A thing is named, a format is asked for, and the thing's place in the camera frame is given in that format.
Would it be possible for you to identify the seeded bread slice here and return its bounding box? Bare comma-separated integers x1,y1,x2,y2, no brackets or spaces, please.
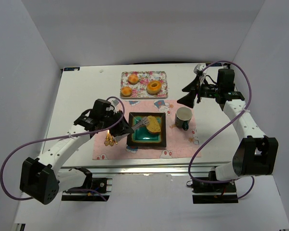
146,115,161,134

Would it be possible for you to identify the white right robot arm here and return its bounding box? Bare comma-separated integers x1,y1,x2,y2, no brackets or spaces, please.
177,64,278,183

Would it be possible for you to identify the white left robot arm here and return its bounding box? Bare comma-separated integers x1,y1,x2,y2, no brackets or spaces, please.
20,99,134,205

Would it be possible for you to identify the green white mug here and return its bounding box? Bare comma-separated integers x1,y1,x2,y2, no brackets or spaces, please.
175,107,193,131

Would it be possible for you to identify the gold fork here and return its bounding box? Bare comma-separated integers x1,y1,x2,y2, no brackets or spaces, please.
104,130,113,146

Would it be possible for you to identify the black teal square plate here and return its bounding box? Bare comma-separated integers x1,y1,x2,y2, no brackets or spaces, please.
127,112,167,148

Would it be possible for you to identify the round bun front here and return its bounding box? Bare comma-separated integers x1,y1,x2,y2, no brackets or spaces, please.
120,87,132,97

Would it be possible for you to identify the round bun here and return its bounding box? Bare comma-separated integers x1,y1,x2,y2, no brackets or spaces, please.
128,74,139,84
120,87,132,97

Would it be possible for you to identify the orange glazed donut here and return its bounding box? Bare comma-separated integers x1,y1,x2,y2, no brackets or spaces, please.
146,80,162,94

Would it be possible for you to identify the floral rectangular tray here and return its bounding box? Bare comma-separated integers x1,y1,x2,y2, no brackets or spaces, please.
120,71,168,99

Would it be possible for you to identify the pink bunny placemat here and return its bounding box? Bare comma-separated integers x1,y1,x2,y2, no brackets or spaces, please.
92,100,199,160

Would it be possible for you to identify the round bun rear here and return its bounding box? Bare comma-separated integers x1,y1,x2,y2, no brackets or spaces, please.
128,74,139,84

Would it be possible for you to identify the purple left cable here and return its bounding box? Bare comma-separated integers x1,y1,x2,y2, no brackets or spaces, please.
0,96,125,201

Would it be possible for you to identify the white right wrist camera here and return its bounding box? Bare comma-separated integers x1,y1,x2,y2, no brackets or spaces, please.
194,64,205,77

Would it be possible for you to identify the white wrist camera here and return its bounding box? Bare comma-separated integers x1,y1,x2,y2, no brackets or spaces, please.
194,64,205,77
111,99,120,112

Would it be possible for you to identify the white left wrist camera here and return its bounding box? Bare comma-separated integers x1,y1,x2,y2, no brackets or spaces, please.
111,99,120,112

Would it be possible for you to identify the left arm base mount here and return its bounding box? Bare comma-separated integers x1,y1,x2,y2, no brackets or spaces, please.
62,167,112,202

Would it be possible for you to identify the aluminium table rail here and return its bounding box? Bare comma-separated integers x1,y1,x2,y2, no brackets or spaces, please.
62,163,214,175

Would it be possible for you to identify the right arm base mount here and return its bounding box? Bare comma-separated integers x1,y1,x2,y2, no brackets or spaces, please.
186,166,238,204

